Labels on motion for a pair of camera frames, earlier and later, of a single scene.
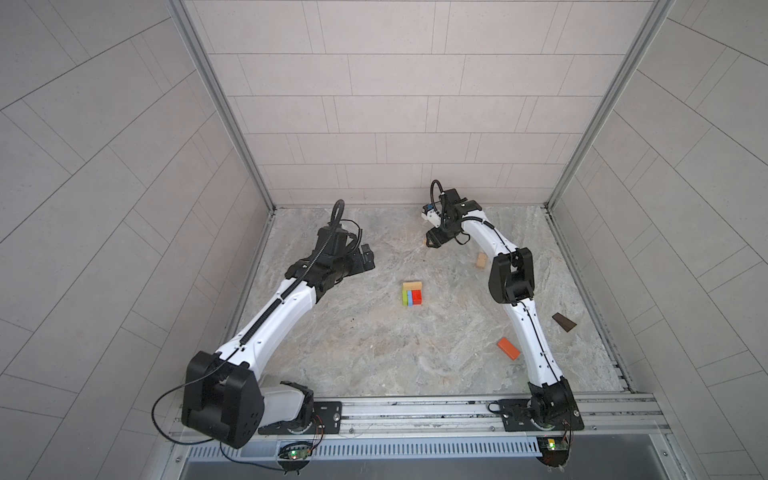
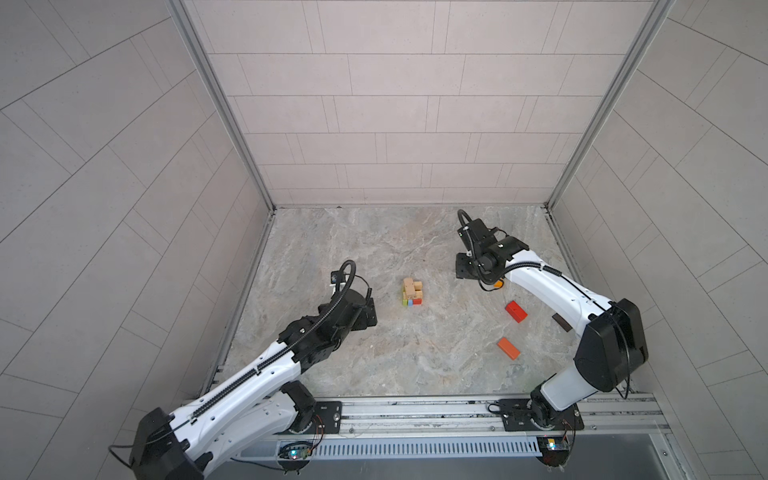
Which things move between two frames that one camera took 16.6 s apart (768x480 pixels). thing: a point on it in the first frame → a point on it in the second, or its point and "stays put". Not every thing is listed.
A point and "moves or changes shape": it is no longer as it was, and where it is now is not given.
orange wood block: [508, 348] stays put
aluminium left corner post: [198, 44] stays put
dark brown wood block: [565, 322] stays put
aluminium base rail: [604, 416] stays put
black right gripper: [437, 237] → [460, 257]
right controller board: [555, 450] stays put
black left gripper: [355, 265] → [361, 322]
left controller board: [295, 452] stays put
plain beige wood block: [481, 260] moves or changes shape
